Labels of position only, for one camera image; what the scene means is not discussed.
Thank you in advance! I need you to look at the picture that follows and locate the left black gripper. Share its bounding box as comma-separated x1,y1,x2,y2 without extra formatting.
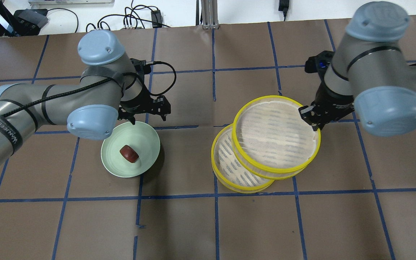
118,87,171,125

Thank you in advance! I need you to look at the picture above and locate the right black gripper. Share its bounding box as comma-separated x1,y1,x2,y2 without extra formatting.
304,83,354,131

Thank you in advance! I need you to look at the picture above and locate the reddish brown bun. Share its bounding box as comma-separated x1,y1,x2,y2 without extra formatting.
119,145,139,163

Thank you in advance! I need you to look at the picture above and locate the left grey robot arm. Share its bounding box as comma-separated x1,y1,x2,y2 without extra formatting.
0,30,172,165

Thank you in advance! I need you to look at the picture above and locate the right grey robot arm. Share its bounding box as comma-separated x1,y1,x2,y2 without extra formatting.
299,1,416,137

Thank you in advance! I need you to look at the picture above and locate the light green plate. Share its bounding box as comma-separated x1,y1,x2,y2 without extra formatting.
100,121,161,178

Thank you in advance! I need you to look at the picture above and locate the black power adapter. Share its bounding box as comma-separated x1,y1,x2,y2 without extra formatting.
151,10,163,28

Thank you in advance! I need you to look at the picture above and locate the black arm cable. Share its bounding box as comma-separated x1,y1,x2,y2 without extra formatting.
0,61,177,127

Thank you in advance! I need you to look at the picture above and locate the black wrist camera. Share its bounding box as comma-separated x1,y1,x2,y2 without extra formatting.
305,51,334,74

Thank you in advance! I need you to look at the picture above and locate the aluminium frame post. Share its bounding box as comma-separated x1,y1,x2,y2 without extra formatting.
201,0,219,30

